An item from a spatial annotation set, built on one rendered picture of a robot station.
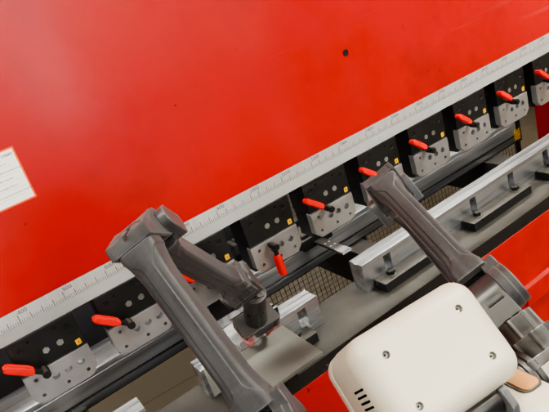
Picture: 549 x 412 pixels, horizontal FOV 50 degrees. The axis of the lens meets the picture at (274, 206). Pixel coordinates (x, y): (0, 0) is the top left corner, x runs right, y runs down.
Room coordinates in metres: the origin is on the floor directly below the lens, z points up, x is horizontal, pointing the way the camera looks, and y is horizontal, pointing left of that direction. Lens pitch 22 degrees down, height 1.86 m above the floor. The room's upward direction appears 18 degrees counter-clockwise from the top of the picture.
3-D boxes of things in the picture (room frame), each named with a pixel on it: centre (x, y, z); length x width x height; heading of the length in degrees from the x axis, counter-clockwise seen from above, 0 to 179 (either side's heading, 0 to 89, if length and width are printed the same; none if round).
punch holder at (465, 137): (1.80, -0.67, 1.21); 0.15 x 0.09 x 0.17; 117
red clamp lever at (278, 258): (1.37, 0.04, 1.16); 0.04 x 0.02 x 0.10; 27
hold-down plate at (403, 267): (1.58, -0.36, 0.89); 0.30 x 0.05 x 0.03; 117
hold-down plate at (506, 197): (1.76, -0.72, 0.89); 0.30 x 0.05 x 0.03; 117
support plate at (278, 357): (1.23, 0.14, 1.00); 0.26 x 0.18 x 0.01; 27
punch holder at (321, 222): (1.53, -0.13, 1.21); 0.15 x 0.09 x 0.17; 117
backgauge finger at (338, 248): (1.70, -0.11, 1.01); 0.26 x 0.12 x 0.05; 27
